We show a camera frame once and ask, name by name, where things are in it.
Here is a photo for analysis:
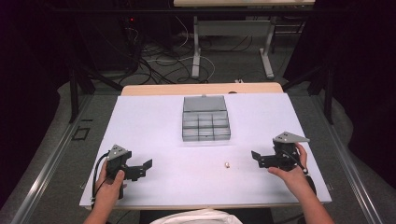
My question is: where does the person's right hand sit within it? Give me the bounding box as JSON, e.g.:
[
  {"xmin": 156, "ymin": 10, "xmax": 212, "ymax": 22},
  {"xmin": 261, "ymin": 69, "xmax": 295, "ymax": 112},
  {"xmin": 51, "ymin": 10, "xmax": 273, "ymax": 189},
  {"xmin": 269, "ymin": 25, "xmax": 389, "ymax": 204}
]
[{"xmin": 267, "ymin": 142, "xmax": 309, "ymax": 194}]

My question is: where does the bundle of floor cables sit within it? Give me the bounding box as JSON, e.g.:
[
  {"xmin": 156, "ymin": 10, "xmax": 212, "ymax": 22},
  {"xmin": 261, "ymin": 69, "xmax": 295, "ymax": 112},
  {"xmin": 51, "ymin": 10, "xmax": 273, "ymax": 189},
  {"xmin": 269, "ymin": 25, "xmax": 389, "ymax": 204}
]
[{"xmin": 124, "ymin": 15, "xmax": 260, "ymax": 86}]

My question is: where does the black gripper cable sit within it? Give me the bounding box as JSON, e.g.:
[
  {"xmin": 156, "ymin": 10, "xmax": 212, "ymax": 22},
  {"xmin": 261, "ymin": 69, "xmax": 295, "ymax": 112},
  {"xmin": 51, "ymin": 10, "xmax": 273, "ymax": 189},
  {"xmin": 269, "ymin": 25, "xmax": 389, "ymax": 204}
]
[
  {"xmin": 91, "ymin": 151, "xmax": 110, "ymax": 208},
  {"xmin": 281, "ymin": 148, "xmax": 318, "ymax": 197}
]

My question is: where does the white metal frame desk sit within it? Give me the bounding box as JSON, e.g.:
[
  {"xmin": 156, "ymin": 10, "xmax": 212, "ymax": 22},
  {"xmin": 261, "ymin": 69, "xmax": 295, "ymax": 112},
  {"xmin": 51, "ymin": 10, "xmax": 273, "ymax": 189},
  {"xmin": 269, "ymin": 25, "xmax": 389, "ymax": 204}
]
[{"xmin": 173, "ymin": 0, "xmax": 316, "ymax": 80}]

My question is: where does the square floor hatch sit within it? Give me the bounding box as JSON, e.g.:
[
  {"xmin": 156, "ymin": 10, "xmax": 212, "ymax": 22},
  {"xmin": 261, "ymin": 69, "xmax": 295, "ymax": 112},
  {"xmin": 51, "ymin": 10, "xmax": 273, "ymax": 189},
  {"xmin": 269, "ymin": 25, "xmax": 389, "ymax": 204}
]
[{"xmin": 71, "ymin": 126, "xmax": 92, "ymax": 142}]

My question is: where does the clear plastic compartment box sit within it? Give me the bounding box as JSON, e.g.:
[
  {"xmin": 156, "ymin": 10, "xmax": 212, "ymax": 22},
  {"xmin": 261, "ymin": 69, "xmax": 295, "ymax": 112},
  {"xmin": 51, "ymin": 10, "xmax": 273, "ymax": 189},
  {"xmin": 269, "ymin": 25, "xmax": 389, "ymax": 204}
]
[{"xmin": 181, "ymin": 94, "xmax": 232, "ymax": 143}]

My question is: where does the person's white shirt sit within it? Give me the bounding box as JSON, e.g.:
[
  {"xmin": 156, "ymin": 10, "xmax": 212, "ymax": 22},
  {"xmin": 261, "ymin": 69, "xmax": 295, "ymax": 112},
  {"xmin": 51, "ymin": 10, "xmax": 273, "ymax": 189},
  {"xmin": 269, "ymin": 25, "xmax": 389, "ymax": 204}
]
[{"xmin": 148, "ymin": 208, "xmax": 244, "ymax": 224}]

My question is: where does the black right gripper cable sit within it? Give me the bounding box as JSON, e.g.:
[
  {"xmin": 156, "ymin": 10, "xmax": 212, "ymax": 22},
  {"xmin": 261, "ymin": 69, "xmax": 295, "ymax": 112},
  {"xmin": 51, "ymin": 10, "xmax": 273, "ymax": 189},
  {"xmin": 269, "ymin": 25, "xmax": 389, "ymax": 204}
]
[{"xmin": 281, "ymin": 148, "xmax": 318, "ymax": 197}]

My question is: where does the white table mat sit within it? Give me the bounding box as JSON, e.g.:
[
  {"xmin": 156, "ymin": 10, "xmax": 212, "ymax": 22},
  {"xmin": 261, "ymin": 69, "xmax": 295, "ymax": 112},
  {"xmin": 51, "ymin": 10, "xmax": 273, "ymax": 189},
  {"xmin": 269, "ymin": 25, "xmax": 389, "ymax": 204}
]
[{"xmin": 78, "ymin": 92, "xmax": 332, "ymax": 210}]

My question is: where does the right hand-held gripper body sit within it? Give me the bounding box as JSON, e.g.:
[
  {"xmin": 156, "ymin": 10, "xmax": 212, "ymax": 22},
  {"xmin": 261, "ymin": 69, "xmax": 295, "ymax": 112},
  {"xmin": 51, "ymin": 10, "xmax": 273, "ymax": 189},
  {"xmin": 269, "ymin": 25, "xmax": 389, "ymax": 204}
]
[{"xmin": 259, "ymin": 131, "xmax": 311, "ymax": 173}]

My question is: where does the dark computer with red light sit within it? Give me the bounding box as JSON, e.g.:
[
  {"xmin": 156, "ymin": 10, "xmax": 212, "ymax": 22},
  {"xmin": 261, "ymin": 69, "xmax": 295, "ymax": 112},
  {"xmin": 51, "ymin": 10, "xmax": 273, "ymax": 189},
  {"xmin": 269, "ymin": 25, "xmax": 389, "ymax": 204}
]
[{"xmin": 92, "ymin": 12, "xmax": 141, "ymax": 73}]

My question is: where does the black metal stand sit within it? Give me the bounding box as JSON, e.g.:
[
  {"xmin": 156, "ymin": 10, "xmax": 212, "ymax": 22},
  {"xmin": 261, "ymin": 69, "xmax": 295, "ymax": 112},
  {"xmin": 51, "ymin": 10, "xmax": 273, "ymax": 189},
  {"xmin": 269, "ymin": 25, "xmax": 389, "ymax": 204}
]
[
  {"xmin": 67, "ymin": 59, "xmax": 124, "ymax": 124},
  {"xmin": 281, "ymin": 62, "xmax": 336, "ymax": 126}
]

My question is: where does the aluminium floor rail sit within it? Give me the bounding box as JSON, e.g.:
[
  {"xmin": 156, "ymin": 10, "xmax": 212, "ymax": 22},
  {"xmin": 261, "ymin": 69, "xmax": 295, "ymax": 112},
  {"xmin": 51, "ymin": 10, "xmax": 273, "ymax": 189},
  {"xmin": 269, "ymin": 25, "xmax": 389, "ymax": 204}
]
[
  {"xmin": 311, "ymin": 94, "xmax": 385, "ymax": 224},
  {"xmin": 9, "ymin": 94, "xmax": 94, "ymax": 224}
]

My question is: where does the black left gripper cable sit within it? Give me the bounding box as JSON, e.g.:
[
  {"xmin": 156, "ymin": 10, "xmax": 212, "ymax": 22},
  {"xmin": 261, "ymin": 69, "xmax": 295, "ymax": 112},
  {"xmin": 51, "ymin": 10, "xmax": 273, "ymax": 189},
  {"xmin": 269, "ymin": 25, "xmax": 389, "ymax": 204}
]
[{"xmin": 91, "ymin": 151, "xmax": 110, "ymax": 208}]

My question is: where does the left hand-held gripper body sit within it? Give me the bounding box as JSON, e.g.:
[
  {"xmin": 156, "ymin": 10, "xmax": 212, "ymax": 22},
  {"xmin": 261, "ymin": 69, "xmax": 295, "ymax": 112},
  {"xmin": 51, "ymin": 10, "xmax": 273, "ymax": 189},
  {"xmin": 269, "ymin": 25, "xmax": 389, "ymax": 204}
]
[{"xmin": 105, "ymin": 144, "xmax": 148, "ymax": 200}]

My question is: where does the person's left hand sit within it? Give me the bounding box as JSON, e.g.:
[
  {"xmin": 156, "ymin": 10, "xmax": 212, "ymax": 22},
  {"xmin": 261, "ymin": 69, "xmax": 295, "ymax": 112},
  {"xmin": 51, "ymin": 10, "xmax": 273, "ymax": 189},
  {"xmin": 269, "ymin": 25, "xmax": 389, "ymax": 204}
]
[{"xmin": 94, "ymin": 161, "xmax": 128, "ymax": 210}]

